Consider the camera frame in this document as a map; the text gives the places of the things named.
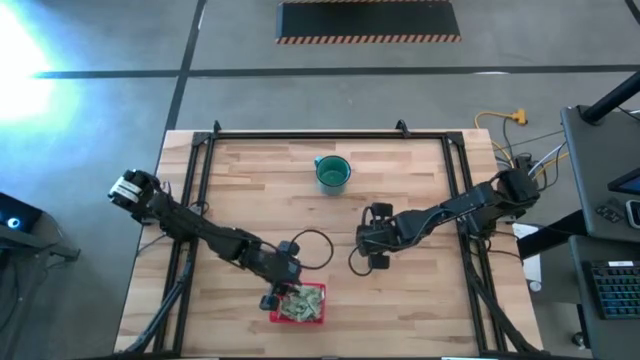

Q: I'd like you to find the green enamel mug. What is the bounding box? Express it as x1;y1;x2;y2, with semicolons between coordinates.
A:
313;154;352;197

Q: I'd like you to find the smartphone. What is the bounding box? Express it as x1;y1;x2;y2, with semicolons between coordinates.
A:
625;198;640;229

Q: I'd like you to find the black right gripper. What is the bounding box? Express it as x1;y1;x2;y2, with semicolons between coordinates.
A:
355;201;401;271

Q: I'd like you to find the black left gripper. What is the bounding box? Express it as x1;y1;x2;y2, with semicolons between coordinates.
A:
244;239;305;312

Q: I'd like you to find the yellow extension cord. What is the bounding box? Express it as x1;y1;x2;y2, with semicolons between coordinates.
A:
473;108;571;180

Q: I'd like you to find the small black keypad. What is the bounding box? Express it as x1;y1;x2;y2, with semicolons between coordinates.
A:
594;203;624;224

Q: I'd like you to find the backlit black keyboard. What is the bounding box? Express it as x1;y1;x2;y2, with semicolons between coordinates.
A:
582;259;640;321

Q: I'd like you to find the black hazard-striped floor mat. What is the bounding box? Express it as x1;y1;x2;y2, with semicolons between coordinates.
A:
274;0;462;45

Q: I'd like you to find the black tablet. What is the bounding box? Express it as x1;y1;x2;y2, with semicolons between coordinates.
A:
607;167;640;196

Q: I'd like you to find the black stand pole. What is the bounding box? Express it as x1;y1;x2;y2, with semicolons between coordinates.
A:
579;69;640;125

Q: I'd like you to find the dark grey desk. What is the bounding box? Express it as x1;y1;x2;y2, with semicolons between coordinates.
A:
559;104;640;244
569;234;640;360

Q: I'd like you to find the white paper sheet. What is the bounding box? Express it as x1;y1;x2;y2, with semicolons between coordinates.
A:
512;222;544;284

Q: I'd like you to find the red plastic slotted basket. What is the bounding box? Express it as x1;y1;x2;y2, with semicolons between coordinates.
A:
268;282;327;325

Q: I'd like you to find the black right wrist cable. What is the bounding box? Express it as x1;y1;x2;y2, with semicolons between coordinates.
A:
348;202;501;277

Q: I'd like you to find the white cable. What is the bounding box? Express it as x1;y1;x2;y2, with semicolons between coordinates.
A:
529;142;569;179

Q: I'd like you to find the black cart with blue light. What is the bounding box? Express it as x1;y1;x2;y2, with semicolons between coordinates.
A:
0;192;81;360

